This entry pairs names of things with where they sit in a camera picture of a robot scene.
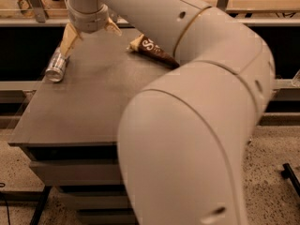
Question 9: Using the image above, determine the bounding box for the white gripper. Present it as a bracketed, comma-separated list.
[60, 5, 122, 59]

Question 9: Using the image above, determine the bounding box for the silver blue redbull can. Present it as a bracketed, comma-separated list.
[45, 48, 68, 83]

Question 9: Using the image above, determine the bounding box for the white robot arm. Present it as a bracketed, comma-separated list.
[67, 0, 275, 225]

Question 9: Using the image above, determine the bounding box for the brown seaweed snack bag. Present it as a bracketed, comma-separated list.
[128, 34, 179, 69]

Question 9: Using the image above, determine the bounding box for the orange item behind glass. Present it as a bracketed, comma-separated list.
[13, 0, 34, 18]

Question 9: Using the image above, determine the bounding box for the grey drawer cabinet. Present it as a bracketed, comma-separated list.
[7, 27, 176, 225]

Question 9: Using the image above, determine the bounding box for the top grey drawer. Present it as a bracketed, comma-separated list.
[29, 159, 122, 187]

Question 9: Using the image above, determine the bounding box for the grey drawer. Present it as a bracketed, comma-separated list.
[77, 209, 139, 225]
[29, 159, 122, 187]
[59, 192, 131, 210]

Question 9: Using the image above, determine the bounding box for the middle grey drawer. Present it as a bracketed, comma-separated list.
[59, 192, 131, 210]

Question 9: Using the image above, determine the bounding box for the black stand leg left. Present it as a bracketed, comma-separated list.
[30, 186, 52, 225]

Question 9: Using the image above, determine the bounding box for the black stand leg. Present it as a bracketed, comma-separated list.
[280, 163, 300, 197]
[30, 186, 52, 225]

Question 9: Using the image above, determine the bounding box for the bottom grey drawer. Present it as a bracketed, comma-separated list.
[77, 209, 139, 225]

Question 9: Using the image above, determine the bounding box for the black stand leg right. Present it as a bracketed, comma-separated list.
[280, 163, 300, 197]

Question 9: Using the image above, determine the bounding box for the metal railing frame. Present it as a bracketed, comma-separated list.
[0, 0, 300, 23]

